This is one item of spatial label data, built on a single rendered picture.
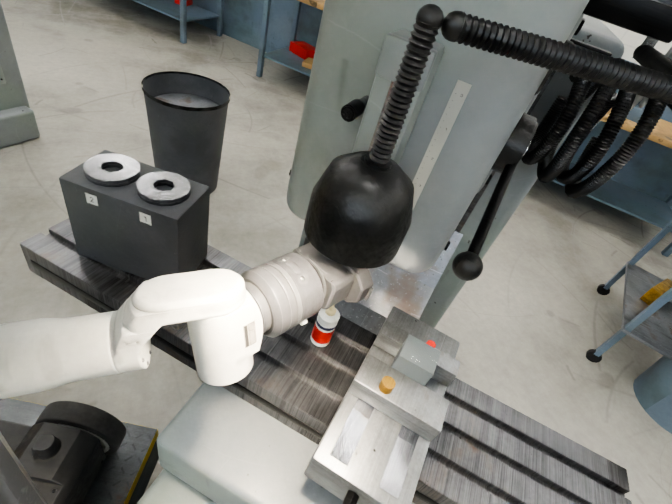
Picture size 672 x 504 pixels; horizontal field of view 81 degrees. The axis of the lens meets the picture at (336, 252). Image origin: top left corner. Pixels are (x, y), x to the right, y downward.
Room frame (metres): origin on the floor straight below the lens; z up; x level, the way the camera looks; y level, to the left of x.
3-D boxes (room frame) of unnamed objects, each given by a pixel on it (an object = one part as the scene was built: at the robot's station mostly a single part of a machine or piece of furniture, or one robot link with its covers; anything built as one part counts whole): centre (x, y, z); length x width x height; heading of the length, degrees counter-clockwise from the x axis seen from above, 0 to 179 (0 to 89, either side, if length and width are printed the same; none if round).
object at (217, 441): (0.45, -0.03, 0.83); 0.50 x 0.35 x 0.12; 168
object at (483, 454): (0.45, -0.03, 0.93); 1.24 x 0.23 x 0.08; 78
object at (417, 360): (0.41, -0.19, 1.08); 0.06 x 0.05 x 0.06; 75
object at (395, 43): (0.34, -0.01, 1.44); 0.04 x 0.04 x 0.21; 78
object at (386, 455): (0.38, -0.18, 1.02); 0.35 x 0.15 x 0.11; 165
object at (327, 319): (0.48, -0.03, 1.02); 0.04 x 0.04 x 0.11
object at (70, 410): (0.34, 0.46, 0.50); 0.20 x 0.05 x 0.20; 96
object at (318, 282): (0.37, 0.02, 1.23); 0.13 x 0.12 x 0.10; 56
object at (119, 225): (0.54, 0.38, 1.07); 0.22 x 0.12 x 0.20; 89
